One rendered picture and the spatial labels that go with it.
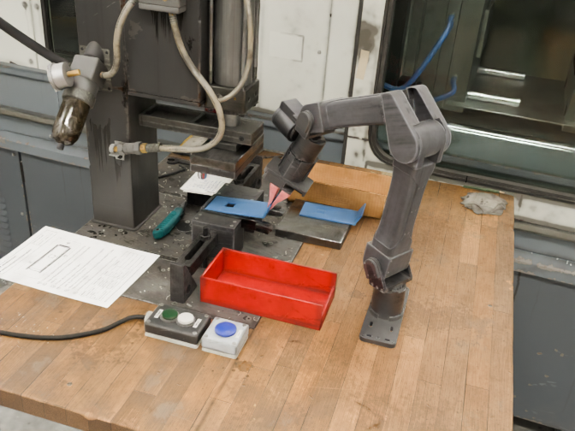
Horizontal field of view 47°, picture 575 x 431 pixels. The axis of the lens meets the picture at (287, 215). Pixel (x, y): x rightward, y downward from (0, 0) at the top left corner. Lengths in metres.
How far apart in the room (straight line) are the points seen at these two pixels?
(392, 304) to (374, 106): 0.39
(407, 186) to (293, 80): 0.94
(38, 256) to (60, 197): 1.15
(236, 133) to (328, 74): 0.66
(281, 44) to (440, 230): 0.74
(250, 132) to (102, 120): 0.33
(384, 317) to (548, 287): 0.90
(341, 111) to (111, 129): 0.52
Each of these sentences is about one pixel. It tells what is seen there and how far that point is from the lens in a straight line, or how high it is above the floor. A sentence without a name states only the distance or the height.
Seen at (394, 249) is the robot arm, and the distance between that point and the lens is 1.24.
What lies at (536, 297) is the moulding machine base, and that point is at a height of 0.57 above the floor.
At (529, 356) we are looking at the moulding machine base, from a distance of 2.28.
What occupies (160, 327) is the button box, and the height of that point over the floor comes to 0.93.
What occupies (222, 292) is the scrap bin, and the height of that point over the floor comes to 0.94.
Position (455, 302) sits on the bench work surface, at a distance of 1.44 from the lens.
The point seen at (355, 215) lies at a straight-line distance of 1.64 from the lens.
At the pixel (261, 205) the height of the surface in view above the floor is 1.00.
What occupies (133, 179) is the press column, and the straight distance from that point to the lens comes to 1.53.
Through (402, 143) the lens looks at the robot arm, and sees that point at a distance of 1.13.
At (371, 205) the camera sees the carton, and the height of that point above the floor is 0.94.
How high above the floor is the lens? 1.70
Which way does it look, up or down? 29 degrees down
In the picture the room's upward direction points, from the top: 4 degrees clockwise
